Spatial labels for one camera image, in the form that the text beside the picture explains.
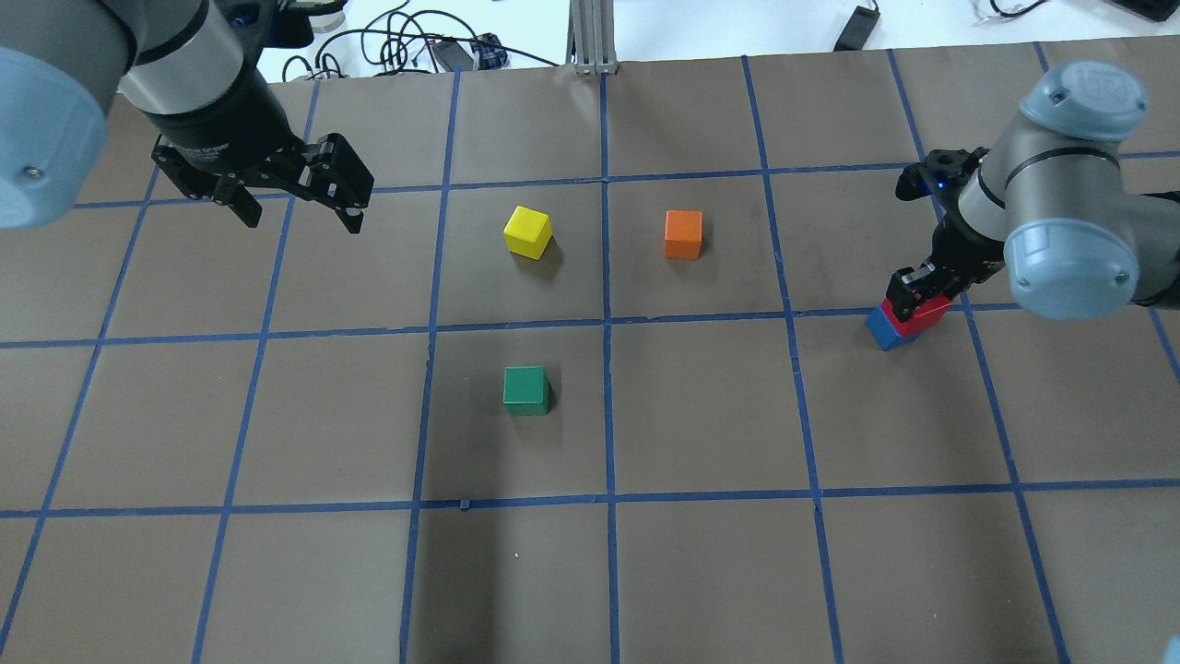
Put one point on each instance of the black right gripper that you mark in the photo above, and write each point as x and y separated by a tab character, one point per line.
959	247

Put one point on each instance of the blue wooden block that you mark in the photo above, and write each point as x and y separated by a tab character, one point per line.
886	330

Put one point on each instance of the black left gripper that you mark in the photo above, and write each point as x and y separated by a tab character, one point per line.
224	118

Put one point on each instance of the aluminium frame post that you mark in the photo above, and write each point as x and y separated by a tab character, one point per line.
590	46

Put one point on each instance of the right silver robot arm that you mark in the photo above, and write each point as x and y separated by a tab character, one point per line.
1048	206

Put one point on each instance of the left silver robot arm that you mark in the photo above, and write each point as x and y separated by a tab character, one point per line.
190	67

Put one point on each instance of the yellow wooden block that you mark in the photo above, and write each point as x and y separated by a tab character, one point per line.
527	233

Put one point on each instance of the black power adapter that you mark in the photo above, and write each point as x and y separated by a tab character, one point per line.
857	29

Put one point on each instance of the red wooden block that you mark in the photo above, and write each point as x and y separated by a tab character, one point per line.
921	317

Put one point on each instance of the orange wooden block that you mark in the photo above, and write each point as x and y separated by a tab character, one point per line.
683	236

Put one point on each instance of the green wooden block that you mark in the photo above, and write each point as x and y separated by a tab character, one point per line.
525	391

